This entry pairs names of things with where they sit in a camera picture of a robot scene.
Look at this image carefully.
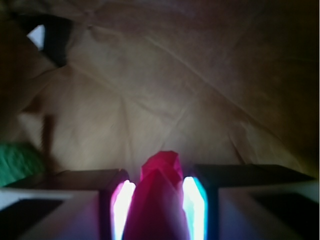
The red paper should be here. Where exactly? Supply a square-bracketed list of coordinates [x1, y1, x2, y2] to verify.
[122, 151, 190, 240]

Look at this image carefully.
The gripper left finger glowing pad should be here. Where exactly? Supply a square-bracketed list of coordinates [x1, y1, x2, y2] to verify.
[0, 169, 136, 240]

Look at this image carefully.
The brown paper bag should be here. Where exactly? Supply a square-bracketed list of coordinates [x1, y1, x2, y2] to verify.
[0, 0, 320, 181]

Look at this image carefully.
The green ball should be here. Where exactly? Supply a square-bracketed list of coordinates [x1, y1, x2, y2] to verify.
[0, 142, 46, 187]

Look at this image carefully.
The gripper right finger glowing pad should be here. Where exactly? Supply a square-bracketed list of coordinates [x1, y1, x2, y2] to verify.
[183, 164, 320, 240]

